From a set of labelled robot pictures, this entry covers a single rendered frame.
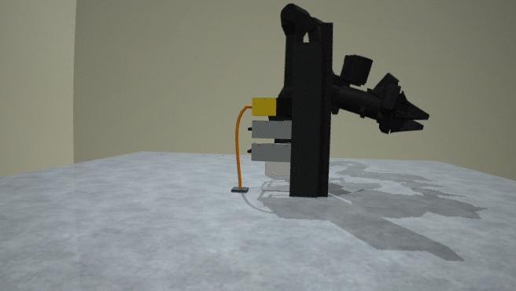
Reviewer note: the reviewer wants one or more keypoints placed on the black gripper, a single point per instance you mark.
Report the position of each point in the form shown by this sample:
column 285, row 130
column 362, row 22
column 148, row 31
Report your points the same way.
column 393, row 112

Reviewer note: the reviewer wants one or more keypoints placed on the black vertical post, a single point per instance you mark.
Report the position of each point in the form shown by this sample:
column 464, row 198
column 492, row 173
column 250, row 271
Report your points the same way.
column 311, row 116

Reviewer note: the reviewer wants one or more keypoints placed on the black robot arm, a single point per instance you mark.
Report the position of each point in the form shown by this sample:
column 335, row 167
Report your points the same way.
column 296, row 22

